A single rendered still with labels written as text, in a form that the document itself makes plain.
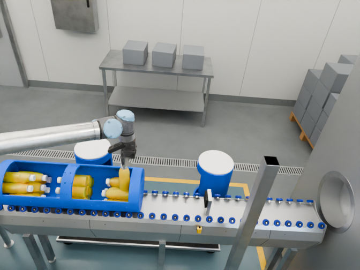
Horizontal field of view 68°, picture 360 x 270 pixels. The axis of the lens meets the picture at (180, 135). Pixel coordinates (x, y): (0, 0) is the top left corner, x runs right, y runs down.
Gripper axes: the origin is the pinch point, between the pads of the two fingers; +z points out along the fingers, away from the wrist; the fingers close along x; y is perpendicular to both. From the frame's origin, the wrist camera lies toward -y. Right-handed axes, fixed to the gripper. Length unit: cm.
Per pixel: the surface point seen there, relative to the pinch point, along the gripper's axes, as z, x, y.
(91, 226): 45, -13, -21
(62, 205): 24.2, -13.9, -35.3
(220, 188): 42, 26, 69
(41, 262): 106, -7, -68
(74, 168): 7.3, 1.3, -31.2
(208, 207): 28, -4, 55
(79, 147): 26, 45, -45
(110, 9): -19, 322, -79
